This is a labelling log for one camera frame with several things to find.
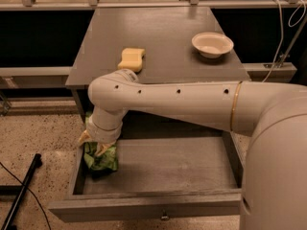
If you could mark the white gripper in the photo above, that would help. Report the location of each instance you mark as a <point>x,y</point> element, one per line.
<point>100,134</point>

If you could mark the green rice chip bag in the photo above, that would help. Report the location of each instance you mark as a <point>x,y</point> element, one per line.
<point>106,163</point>

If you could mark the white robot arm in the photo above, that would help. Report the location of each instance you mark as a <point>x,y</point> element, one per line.
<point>273,115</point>

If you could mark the open grey drawer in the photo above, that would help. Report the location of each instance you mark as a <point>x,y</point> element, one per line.
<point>183,169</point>

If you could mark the metal drawer knob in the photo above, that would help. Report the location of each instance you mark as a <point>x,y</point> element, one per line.
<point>164,216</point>

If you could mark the yellow sponge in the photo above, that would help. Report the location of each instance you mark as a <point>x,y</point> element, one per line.
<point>132,58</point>

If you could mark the black stand leg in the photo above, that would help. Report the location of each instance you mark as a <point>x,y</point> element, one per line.
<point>19,192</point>

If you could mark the grey cabinet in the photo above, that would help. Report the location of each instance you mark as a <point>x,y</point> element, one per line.
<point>165,34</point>

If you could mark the white bowl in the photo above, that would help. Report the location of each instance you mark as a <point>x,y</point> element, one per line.
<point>212,45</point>

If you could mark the metal railing frame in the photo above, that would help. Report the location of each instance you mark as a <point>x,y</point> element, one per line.
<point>40,39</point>

